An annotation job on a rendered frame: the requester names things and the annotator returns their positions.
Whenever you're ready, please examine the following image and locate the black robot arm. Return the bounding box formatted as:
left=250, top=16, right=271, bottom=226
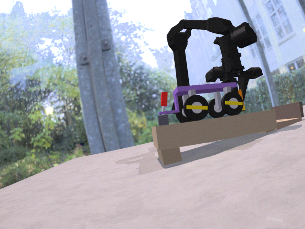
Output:
left=166, top=17, right=257, bottom=87

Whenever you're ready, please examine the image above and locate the purple wheeled trolley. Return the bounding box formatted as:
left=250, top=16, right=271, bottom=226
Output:
left=159, top=82, right=243, bottom=123

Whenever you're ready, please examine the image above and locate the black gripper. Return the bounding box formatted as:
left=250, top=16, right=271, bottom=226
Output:
left=205, top=50, right=263, bottom=101

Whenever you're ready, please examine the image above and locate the red-headed stop pin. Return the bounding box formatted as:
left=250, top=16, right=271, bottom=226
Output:
left=161, top=92, right=168, bottom=112

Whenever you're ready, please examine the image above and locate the tan wooden ramp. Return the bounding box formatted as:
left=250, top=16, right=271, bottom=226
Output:
left=152, top=101, right=304, bottom=165

